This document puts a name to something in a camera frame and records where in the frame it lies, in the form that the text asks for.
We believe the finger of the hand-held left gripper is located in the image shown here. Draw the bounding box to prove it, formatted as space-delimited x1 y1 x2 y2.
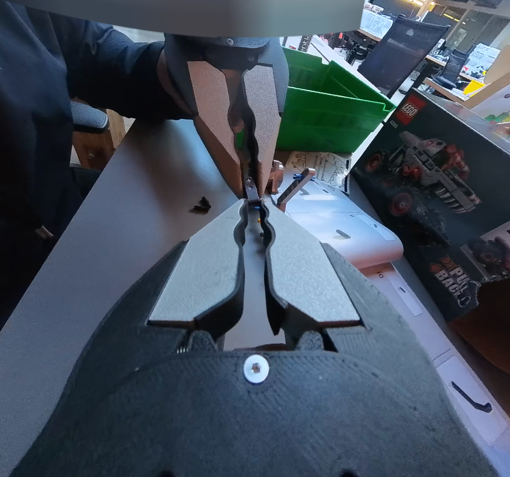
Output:
241 64 283 199
186 60 249 199

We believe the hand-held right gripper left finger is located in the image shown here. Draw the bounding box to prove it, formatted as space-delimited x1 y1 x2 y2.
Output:
147 199 245 329

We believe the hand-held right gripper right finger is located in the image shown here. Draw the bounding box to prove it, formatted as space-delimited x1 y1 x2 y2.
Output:
263 203 362 348

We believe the black lego vehicle assembly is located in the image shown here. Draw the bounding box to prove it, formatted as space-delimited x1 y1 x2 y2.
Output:
242 160 316 247

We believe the person's left forearm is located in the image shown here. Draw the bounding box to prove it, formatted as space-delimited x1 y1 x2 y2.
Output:
48 18 197 122

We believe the lego instruction booklet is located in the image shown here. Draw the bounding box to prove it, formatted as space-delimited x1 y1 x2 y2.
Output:
271 178 510 463

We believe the dark lego set box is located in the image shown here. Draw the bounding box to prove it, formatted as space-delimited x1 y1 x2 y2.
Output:
350 87 510 374

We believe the green plastic bin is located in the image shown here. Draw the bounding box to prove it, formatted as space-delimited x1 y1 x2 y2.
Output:
274 46 398 154

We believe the printed line drawing sheet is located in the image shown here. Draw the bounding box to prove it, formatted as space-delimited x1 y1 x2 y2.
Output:
284 150 354 191

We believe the grey mesh chair armrest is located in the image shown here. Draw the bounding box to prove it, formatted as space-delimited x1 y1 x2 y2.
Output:
69 99 110 133

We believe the black mesh office chair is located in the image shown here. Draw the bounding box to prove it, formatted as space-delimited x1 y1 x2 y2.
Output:
356 14 452 98

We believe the person's dark clothing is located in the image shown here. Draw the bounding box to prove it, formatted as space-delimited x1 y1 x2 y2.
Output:
0 1 86 328

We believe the small black office chair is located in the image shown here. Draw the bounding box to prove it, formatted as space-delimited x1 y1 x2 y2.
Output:
437 48 471 88

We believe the white printed box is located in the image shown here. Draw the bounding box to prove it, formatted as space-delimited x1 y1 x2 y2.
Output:
472 84 510 140

